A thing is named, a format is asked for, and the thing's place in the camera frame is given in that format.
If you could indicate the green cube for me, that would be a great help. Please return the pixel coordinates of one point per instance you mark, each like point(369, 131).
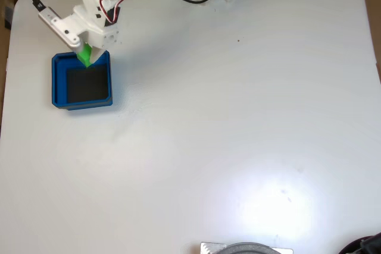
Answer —
point(84, 56)

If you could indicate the blue square box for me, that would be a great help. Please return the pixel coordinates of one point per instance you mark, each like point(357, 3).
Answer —
point(80, 87)

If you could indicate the brown cardboard box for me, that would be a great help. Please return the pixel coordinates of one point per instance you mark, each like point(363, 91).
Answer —
point(5, 4)

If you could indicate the black round stand base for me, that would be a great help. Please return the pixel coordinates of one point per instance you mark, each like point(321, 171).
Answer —
point(361, 245)
point(250, 248)

